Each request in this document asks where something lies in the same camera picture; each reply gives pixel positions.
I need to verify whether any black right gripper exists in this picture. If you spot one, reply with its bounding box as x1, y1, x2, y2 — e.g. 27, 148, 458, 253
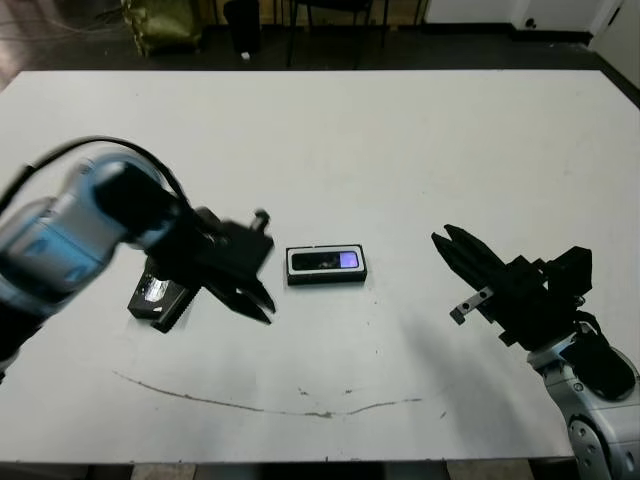
430, 223, 571, 352

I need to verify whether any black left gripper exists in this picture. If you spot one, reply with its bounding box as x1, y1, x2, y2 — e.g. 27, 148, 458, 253
144, 205, 278, 327

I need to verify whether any slim black camera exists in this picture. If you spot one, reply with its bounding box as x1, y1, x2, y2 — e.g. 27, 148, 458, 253
291, 251, 360, 271

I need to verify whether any black box lid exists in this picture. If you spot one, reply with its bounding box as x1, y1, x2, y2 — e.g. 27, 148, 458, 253
127, 267, 202, 335

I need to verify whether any black box white lining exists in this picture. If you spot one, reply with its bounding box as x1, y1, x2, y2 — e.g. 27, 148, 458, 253
286, 243, 370, 288

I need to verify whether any black mesh chair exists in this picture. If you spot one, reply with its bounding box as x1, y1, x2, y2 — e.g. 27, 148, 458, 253
284, 0, 391, 69

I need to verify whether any olive green sack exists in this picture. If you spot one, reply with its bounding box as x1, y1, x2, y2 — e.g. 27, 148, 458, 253
122, 0, 204, 56

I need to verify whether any black right wrist camera housing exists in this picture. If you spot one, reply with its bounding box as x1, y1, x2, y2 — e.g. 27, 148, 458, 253
544, 245, 595, 307

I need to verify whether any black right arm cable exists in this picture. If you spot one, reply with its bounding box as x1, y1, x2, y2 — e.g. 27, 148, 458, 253
569, 305, 609, 346

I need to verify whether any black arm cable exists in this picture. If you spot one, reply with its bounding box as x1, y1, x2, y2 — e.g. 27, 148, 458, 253
569, 305, 609, 346
0, 134, 194, 214

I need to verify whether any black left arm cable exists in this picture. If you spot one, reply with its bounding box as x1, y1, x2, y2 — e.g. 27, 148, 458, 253
0, 134, 194, 214

